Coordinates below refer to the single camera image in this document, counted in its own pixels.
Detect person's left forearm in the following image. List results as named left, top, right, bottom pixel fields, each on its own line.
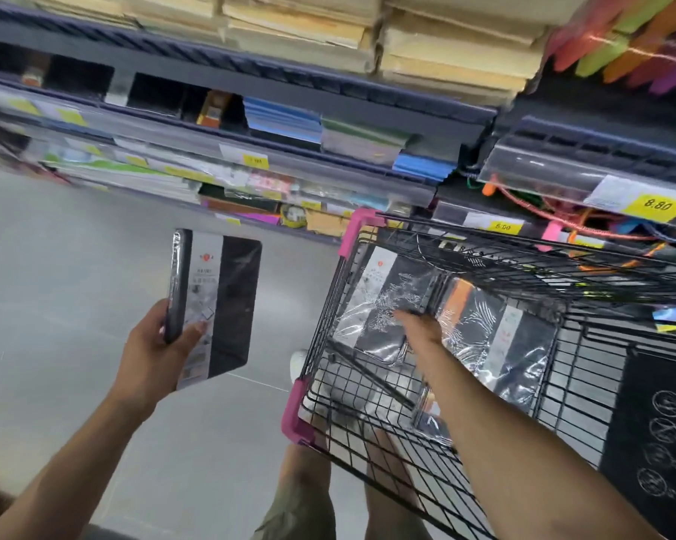
left=0, top=387, right=156, bottom=540

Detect person's grey shorts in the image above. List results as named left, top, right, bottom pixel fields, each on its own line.
left=250, top=480, right=339, bottom=540

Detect stacks of beige exercise books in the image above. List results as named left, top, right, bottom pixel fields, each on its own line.
left=25, top=0, right=592, bottom=105

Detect black wire shopping cart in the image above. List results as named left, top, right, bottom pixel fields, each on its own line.
left=281, top=207, right=676, bottom=540

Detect person's right forearm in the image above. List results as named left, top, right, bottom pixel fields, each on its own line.
left=414, top=348, right=668, bottom=540

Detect person's right leg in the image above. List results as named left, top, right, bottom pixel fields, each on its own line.
left=364, top=430, right=435, bottom=540

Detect person's right hand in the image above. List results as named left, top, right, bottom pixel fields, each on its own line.
left=393, top=310, right=447, bottom=371

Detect black notebook orange band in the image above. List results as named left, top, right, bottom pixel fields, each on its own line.
left=434, top=277, right=488, bottom=361
left=414, top=387, right=457, bottom=445

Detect person's left hand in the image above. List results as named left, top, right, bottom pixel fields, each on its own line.
left=110, top=299, right=210, bottom=414

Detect notebooks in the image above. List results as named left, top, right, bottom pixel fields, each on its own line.
left=332, top=245, right=446, bottom=368

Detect person's left leg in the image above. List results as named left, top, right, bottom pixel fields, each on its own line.
left=279, top=441, right=330, bottom=488

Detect stack of blue exercise books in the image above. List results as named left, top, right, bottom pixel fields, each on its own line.
left=242, top=97, right=323, bottom=146

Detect person's leg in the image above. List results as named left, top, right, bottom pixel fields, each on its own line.
left=364, top=430, right=435, bottom=540
left=279, top=441, right=330, bottom=488

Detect row of yellow price labels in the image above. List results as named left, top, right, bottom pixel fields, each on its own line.
left=6, top=94, right=676, bottom=248

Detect bundle of orange jump ropes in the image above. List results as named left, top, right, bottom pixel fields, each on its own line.
left=464, top=173, right=676, bottom=274

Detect grey metal store shelving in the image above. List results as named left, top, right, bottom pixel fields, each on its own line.
left=0, top=0, right=676, bottom=260

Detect stack of green white workbooks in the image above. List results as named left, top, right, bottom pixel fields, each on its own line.
left=39, top=151, right=204, bottom=203

